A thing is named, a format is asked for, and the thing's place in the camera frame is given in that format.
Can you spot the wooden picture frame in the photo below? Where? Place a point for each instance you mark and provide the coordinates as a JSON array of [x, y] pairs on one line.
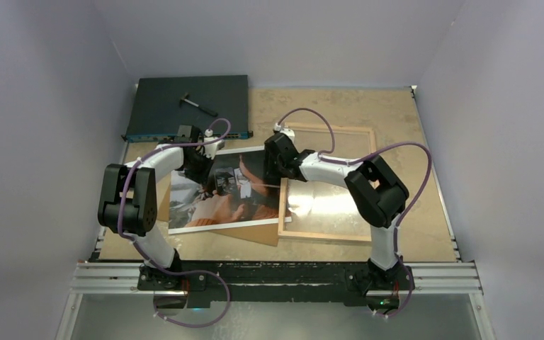
[[328, 234]]

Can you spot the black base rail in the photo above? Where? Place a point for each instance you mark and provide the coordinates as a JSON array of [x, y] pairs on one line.
[[353, 284]]

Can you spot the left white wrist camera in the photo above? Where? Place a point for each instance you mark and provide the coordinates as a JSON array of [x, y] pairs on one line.
[[212, 144]]

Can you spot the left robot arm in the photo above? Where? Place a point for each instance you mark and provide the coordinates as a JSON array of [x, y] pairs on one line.
[[128, 203]]

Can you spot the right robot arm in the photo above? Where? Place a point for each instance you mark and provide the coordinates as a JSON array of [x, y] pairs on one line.
[[379, 194]]

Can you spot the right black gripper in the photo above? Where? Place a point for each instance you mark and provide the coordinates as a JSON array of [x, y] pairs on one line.
[[270, 168]]

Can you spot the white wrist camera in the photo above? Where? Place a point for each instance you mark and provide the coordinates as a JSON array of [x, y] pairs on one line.
[[281, 128], [212, 144]]

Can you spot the printed photo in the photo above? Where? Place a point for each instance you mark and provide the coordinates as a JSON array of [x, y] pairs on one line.
[[235, 193]]

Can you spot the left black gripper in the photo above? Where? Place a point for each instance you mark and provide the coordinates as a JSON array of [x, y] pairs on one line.
[[201, 178]]

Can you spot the small black hammer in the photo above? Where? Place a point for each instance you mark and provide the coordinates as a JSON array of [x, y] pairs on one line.
[[203, 109]]

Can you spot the aluminium extrusion rail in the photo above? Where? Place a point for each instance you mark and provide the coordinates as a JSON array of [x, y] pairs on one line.
[[429, 278]]

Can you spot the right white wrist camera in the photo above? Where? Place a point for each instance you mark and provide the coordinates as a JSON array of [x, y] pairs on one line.
[[281, 128]]

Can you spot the dark network switch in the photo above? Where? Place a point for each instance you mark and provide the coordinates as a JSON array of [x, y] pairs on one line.
[[157, 115]]

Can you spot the brown backing board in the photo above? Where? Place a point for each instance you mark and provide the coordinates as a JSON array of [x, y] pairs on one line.
[[260, 231]]

